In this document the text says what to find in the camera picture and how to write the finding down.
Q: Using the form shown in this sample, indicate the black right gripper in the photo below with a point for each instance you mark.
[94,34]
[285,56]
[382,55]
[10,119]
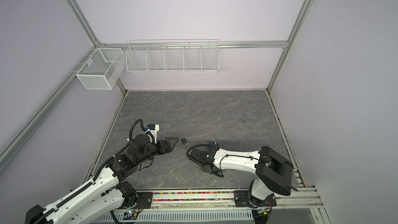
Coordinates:
[203,168]

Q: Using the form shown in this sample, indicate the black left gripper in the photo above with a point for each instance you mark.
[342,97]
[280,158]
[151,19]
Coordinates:
[169,148]

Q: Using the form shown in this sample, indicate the small black padlock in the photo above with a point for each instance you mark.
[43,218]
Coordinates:
[184,140]

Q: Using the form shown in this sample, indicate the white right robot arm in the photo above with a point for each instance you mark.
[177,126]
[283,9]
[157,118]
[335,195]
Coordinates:
[274,172]

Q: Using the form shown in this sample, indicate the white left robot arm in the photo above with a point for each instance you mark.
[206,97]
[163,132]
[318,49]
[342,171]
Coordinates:
[107,190]

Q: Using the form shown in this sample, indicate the white mesh box basket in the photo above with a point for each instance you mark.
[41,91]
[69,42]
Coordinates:
[102,69]

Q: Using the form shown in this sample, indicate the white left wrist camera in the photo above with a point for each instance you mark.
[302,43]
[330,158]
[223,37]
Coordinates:
[152,128]

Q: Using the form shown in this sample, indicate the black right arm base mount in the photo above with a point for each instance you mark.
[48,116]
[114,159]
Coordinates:
[243,198]

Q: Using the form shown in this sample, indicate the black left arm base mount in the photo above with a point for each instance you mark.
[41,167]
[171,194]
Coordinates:
[140,200]

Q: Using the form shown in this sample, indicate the white ventilated cable duct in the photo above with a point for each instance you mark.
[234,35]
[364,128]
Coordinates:
[186,217]

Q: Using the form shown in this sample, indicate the white wire wall basket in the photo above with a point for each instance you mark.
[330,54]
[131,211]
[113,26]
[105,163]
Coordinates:
[173,56]

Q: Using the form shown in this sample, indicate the aluminium front mounting rail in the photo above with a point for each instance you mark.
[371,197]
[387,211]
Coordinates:
[192,199]

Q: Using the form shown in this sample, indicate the aluminium frame corner post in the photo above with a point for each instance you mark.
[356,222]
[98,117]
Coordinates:
[82,21]

